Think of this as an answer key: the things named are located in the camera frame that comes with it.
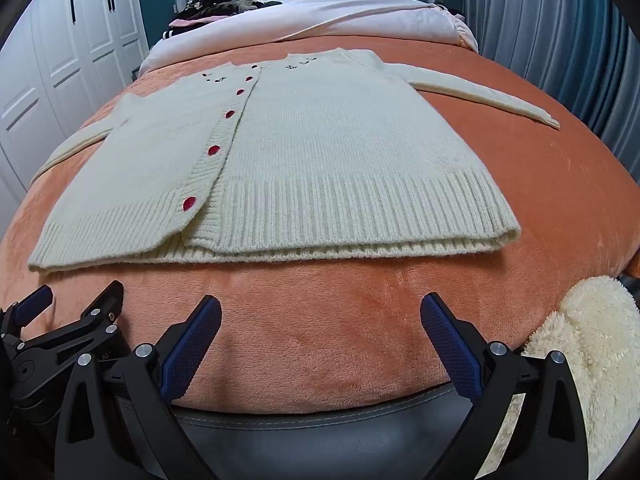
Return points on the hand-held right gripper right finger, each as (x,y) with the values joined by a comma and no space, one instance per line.
(450,345)

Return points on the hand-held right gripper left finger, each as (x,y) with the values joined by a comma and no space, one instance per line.
(192,345)

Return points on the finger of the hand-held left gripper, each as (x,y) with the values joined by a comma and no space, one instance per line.
(32,302)
(102,307)

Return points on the cream knit cardigan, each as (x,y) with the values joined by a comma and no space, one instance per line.
(325,150)

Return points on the pile of dark clothes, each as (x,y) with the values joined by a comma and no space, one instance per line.
(210,5)

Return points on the orange plush blanket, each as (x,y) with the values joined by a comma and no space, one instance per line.
(310,340)

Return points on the cream fluffy fleece cloth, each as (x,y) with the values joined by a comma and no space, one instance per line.
(595,350)

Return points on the white wardrobe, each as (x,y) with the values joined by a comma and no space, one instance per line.
(55,60)

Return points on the blue curtain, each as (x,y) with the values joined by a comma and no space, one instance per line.
(550,25)

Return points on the white duvet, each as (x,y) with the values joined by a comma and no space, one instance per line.
(350,20)

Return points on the grey leather bed frame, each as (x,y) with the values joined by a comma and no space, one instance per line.
(325,440)

